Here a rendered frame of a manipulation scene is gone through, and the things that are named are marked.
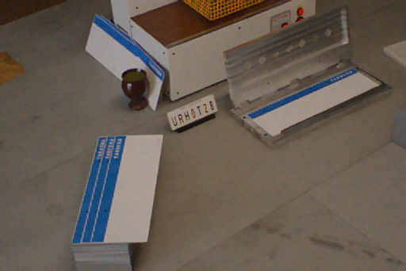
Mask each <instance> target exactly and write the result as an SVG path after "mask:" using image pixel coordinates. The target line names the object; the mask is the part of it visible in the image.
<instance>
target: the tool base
mask: <svg viewBox="0 0 406 271"><path fill-rule="evenodd" d="M349 60H350V58H349V59H345V60H344V59H343V58H341V59H340V60H339V63H337V64H334V65H333V66H330V67H328V68H327V72H325V73H324V74H320V75H318V76H316V77H314V78H311V77H312V76H311V75H309V76H308V77H305V78H303V79H301V80H296V79H294V80H291V81H290V84H289V85H287V86H284V87H282V88H281V89H279V90H278V93H277V94H275V95H272V96H270V97H268V98H265V99H263V100H262V101H260V99H261V98H256V99H254V100H253V101H249V102H247V101H242V102H240V103H239V104H240V107H236V108H234V109H231V116H233V117H234V119H236V120H237V121H239V122H240V123H241V124H242V125H243V126H244V127H245V128H247V129H248V130H249V131H251V133H253V134H254V135H255V136H257V137H258V138H259V139H260V140H262V141H263V142H264V143H265V144H266V145H267V146H268V147H270V148H271V149H272V150H273V149H274V148H276V147H280V146H281V145H282V144H286V143H288V142H290V141H292V140H293V139H297V138H298V137H300V136H303V135H304V134H306V133H310V132H311V131H313V130H316V129H317V128H319V127H323V126H324V125H325V124H329V123H331V122H332V121H335V120H337V119H339V118H342V117H343V116H346V115H348V114H349V113H352V112H355V111H356V110H358V109H361V108H363V107H365V106H366V105H369V104H371V103H372V102H375V101H378V100H379V99H382V98H383V97H386V96H389V95H390V94H392V93H393V88H392V87H391V86H387V85H385V87H383V88H382V89H379V90H376V91H375V92H373V93H371V94H368V95H366V96H365V97H361V98H359V99H358V100H355V101H352V102H351V103H349V104H347V105H344V106H342V107H340V108H339V109H335V110H333V111H332V112H329V113H327V114H325V115H323V116H321V117H319V118H316V119H314V120H312V121H309V122H308V123H306V124H302V125H301V126H299V127H296V128H294V129H293V130H289V131H288V132H287V133H283V134H282V133H279V134H277V135H270V134H269V133H267V132H266V130H263V129H262V127H259V125H258V124H256V123H255V122H254V121H253V120H252V119H250V118H249V117H248V116H247V114H248V113H252V112H254V111H255V110H259V109H261V108H262V107H266V106H267V105H269V104H272V103H275V102H276V101H280V100H281V99H282V98H286V97H288V96H289V95H293V94H294V93H296V92H299V91H301V90H303V89H306V88H308V87H310V86H314V85H315V84H317V83H318V82H322V81H323V80H325V79H328V78H330V77H332V76H336V75H337V74H339V73H343V72H344V71H346V70H350V69H354V70H356V71H357V72H359V71H360V68H358V69H356V65H355V64H353V63H350V62H349ZM243 116H245V117H246V118H245V119H243ZM265 134H267V135H265Z"/></svg>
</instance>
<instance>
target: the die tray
mask: <svg viewBox="0 0 406 271"><path fill-rule="evenodd" d="M384 53H385V54H387V55H389V56H390V58H392V59H393V60H395V61H396V62H398V63H399V64H400V65H401V66H402V67H404V68H406V40H405V41H403V42H400V43H397V44H393V45H390V46H388V47H384Z"/></svg>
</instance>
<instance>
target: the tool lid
mask: <svg viewBox="0 0 406 271"><path fill-rule="evenodd" d="M327 29H329V34H328V35H327V36H326V30H327ZM314 34H316V40H312V38H313V35H314ZM301 40H303V41H304V43H303V45H302V46H301V47H300V41H301ZM350 44H351V42H350V29H349V14H348V7H347V4H346V3H343V4H339V5H337V6H334V7H333V8H330V9H327V10H325V11H323V12H320V13H318V14H315V15H312V16H311V17H308V18H305V19H302V20H301V21H298V22H295V23H292V24H291V25H287V26H286V27H283V28H281V29H277V30H275V31H273V32H269V33H267V34H266V35H264V36H260V37H258V38H256V39H253V40H250V41H249V42H246V43H243V44H241V45H237V46H236V47H234V48H230V49H228V50H227V51H225V52H223V57H224V63H225V70H226V75H227V78H228V88H229V93H230V96H231V103H232V107H235V108H236V107H240V104H239V103H240V102H242V101H246V100H247V101H253V100H254V99H256V98H261V99H260V101H262V100H263V99H265V98H268V97H270V96H272V95H275V94H277V93H278V90H279V89H281V88H282V87H284V86H287V85H289V84H290V81H291V80H294V79H295V78H296V79H299V80H301V79H303V78H305V77H308V76H309V75H311V76H312V77H311V78H314V77H316V76H318V75H320V74H324V73H325V72H327V68H328V67H330V66H333V65H334V64H337V63H339V60H340V59H341V58H345V59H349V58H350V57H352V56H351V49H350ZM288 45H290V46H291V49H290V50H289V51H288V52H287V51H286V48H287V47H288ZM274 51H277V52H278V53H277V56H276V57H273V52H274ZM262 56H263V62H262V63H260V62H259V59H260V57H262ZM248 62H249V63H250V66H249V67H248V69H246V63H248Z"/></svg>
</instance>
